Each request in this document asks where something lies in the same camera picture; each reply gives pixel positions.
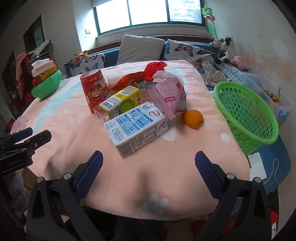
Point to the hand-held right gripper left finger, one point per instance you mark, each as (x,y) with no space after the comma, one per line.
(92,171)

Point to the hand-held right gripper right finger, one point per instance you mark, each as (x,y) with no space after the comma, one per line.
(205,171)

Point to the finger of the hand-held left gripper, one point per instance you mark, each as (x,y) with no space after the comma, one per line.
(23,133)
(39,139)

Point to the white milk carton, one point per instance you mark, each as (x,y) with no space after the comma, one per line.
(138,134)

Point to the green plastic mesh basket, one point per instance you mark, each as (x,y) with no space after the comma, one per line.
(242,115)

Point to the red plastic wrapper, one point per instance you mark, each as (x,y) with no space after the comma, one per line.
(129,80)

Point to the pink blanket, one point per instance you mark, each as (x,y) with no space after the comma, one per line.
(69,129)

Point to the white paper tissue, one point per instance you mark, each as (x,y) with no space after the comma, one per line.
(256,165)

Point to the green plush bowl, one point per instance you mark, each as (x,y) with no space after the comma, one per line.
(48,85)

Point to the orange tangerine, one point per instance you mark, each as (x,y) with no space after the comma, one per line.
(192,118)

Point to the hanging red orange clothes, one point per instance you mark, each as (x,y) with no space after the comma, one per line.
(23,69)

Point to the stack of small boxes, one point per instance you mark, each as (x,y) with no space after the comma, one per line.
(42,67)

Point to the red printed plastic cup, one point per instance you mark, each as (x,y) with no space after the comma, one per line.
(94,90)

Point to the green yellow drink carton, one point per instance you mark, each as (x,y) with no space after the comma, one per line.
(120,99)

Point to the blue mattress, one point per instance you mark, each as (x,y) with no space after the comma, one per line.
(281,155)

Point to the red plastic thing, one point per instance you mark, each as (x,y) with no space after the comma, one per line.
(273,220)

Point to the pink snack packet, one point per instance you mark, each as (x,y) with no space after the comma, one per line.
(166,97)

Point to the small butterfly print pillow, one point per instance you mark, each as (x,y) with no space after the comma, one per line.
(92,63)

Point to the fox plush toy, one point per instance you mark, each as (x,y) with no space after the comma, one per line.
(81,56)

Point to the clear plastic storage bin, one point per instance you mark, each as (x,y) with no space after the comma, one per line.
(282,111)

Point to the patterned baby clothes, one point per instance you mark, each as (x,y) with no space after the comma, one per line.
(215,74)

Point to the yellow toy trucks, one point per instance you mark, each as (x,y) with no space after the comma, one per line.
(272,96)

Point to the blue white quilted cloth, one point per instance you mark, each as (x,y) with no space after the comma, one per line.
(233,73)

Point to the red knitted net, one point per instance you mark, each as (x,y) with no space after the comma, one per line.
(153,69)

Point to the pink round plush toy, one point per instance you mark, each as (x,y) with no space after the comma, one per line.
(240,62)

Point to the black white cow plush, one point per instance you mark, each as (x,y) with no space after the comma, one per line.
(225,52)

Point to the large butterfly print pillow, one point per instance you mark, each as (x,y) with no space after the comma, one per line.
(185,51)

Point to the grey white plush toy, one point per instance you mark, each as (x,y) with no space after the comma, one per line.
(216,43)

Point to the grey pillow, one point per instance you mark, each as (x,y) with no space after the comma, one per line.
(138,49)

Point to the colourful pinwheel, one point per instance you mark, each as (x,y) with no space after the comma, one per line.
(209,22)

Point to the green framed window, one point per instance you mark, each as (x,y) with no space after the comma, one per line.
(148,11)

